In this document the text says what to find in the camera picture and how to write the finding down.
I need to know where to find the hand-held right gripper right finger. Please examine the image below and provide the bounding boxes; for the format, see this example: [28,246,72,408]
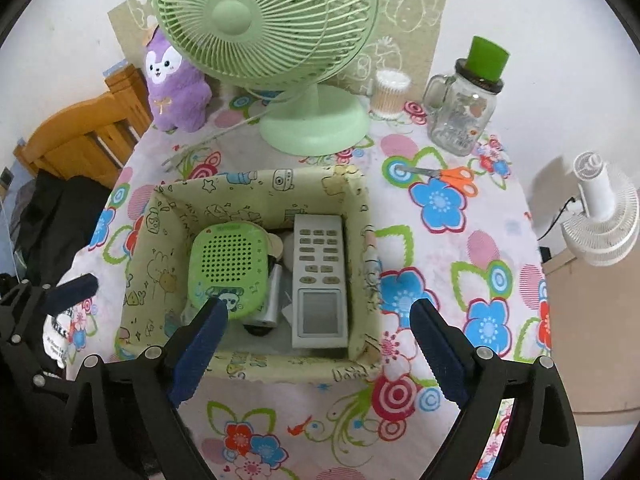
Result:
[409,297,586,480]

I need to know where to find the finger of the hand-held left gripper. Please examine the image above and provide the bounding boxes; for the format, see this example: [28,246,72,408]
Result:
[42,274,100,313]
[0,281,47,322]

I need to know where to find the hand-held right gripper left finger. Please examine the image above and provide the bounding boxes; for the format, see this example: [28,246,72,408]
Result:
[65,297,230,480]

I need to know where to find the yellow-green printed cardboard box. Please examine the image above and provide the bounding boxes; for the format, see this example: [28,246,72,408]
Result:
[115,165,382,385]

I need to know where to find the silver slim device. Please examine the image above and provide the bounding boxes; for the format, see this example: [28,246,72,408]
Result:
[252,260,284,327]

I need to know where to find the green perforated device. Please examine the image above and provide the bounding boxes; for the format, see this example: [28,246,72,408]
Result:
[187,223,271,322]

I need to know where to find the white remote control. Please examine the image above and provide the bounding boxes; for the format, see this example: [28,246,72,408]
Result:
[291,213,349,350]

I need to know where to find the black cloth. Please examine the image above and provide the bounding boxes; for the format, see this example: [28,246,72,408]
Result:
[12,170,118,281]

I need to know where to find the floral tablecloth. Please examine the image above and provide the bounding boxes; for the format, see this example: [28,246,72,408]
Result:
[65,87,553,480]

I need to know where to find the wooden chair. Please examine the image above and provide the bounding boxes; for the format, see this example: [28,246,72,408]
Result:
[13,64,155,181]

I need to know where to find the white circulator fan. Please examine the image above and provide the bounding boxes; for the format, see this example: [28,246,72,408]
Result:
[560,151,640,267]

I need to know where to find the purple plush toy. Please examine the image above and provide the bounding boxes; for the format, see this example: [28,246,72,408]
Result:
[142,27,211,133]

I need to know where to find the glass jar mug green lid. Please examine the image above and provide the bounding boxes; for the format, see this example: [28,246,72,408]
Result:
[422,36,512,157]

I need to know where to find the cotton swab container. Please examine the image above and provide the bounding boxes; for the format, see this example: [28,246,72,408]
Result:
[369,69,412,121]

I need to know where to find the green desk fan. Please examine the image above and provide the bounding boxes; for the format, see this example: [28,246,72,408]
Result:
[154,0,381,157]

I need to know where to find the orange handled scissors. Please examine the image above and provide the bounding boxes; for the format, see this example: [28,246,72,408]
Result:
[400,162,478,195]

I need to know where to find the black power cable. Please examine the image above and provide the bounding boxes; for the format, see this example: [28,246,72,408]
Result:
[536,196,583,242]

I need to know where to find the white fan power cord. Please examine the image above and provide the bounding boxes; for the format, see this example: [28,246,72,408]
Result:
[162,110,273,168]

